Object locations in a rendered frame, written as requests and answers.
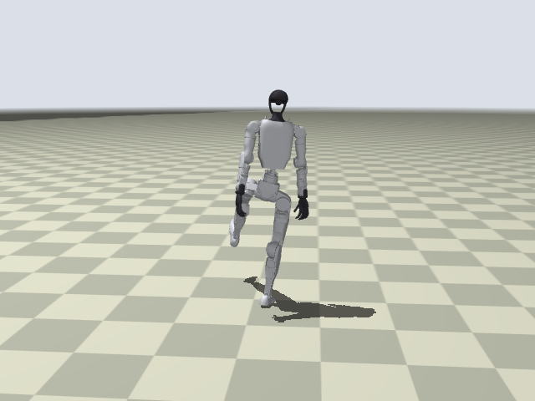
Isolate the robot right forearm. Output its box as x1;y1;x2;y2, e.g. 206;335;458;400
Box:
296;159;308;196

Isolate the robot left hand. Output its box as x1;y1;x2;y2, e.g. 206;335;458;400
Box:
235;184;247;217

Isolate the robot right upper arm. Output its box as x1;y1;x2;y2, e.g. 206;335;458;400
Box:
293;124;306;168

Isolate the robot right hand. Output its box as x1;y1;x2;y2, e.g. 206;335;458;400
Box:
293;189;308;220

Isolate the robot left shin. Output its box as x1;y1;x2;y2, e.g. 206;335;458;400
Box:
233;207;246;238

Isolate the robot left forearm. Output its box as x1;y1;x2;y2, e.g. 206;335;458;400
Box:
236;152;250;191

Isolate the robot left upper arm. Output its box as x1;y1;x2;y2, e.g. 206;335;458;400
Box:
243;121;262;164

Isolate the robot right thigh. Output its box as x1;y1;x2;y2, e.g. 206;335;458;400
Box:
266;190;291;258

